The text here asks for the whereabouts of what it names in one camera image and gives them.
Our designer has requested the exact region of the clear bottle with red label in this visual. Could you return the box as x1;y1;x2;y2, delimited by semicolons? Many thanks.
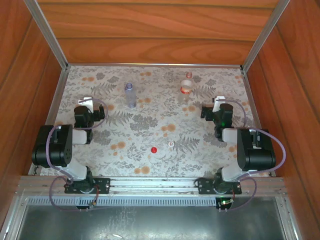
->
177;71;195;104

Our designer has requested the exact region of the clear purple-tinted plastic bottle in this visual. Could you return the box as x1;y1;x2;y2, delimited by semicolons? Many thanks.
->
124;82;138;109

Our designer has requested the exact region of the floral tablecloth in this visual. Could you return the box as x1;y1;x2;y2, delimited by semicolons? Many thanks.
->
39;65;270;177

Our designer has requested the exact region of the galvanised metal sheet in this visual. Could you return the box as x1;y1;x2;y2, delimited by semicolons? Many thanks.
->
14;204;288;240

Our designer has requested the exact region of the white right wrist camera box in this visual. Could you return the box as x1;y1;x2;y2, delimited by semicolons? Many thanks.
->
212;96;226;112

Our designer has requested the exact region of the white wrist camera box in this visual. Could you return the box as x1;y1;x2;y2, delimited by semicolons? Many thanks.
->
77;97;94;112
212;96;226;112

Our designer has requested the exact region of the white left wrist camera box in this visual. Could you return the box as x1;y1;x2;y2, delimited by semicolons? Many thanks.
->
77;97;94;112

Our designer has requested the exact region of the aluminium table edge rail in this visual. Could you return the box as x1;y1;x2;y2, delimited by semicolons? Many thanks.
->
28;68;70;176
241;69;276;177
67;62;243;69

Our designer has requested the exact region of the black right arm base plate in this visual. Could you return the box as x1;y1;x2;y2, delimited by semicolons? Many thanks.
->
197;177;243;196

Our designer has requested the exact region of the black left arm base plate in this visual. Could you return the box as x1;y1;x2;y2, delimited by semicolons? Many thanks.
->
64;176;111;195

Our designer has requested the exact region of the aluminium frame post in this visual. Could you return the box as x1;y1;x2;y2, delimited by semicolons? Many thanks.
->
241;0;292;73
23;0;70;72

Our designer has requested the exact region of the grey slotted cable duct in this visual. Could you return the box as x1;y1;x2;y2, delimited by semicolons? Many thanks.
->
26;196;278;207

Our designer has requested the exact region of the aluminium frame bar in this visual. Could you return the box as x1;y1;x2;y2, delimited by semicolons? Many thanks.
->
274;196;305;240
0;196;28;240

